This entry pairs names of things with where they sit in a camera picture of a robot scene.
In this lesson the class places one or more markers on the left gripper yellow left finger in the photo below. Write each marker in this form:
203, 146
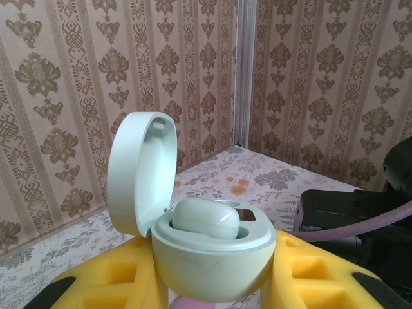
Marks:
103, 280

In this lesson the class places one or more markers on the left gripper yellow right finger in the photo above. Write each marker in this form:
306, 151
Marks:
328, 277

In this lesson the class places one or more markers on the mint green earbud charging case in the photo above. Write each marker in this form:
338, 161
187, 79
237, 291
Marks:
209, 267

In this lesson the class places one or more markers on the right aluminium frame post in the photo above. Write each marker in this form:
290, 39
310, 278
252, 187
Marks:
246, 71

